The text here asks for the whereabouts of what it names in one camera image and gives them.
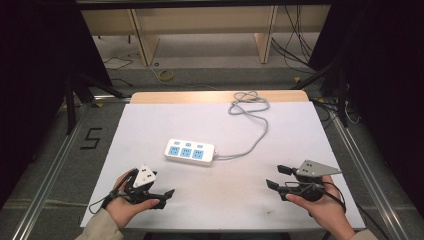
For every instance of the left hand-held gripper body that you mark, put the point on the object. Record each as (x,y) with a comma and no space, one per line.
(144,176)

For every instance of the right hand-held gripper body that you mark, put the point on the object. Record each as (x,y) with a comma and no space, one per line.
(310,190)

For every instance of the white power strip blue sockets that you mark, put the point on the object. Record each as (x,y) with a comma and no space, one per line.
(190,152)

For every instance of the person's right hand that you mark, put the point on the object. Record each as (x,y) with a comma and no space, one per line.
(328,210)

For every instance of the person's left hand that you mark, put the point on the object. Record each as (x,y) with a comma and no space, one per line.
(121,208)

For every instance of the black metal stand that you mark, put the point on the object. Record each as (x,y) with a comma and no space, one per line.
(70,106)
(341,96)

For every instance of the yellow tape roll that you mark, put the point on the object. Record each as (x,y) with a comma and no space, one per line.
(166,75)

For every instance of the black curtain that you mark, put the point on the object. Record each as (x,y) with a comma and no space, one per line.
(383,83)
(33,83)

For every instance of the aluminium rail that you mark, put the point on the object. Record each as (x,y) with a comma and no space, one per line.
(50,173)
(370,176)

